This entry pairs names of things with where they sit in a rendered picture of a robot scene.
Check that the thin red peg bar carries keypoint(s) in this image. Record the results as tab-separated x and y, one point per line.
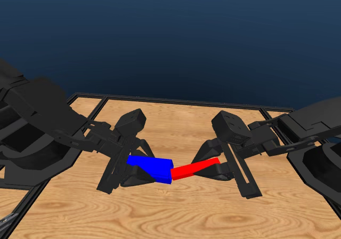
194	167

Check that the blue hollow socket block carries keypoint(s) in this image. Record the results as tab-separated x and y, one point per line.
154	168

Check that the black table frame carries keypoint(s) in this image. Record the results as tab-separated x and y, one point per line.
186	100

